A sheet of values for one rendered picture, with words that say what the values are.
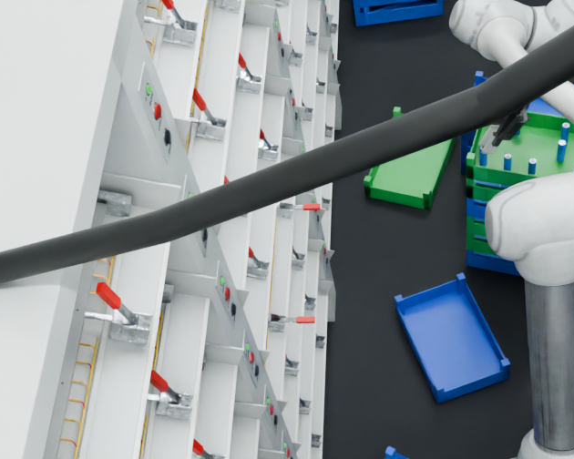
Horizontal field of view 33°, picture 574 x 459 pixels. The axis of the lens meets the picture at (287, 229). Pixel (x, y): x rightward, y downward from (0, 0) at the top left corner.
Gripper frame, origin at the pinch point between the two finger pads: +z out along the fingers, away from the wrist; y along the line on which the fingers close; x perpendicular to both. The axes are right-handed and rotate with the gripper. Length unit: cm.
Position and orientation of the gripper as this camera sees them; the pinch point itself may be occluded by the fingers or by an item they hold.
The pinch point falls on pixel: (491, 138)
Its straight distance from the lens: 241.2
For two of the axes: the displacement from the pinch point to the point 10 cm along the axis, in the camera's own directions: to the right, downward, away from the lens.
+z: -2.8, 6.2, 7.4
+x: -9.4, -0.3, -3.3
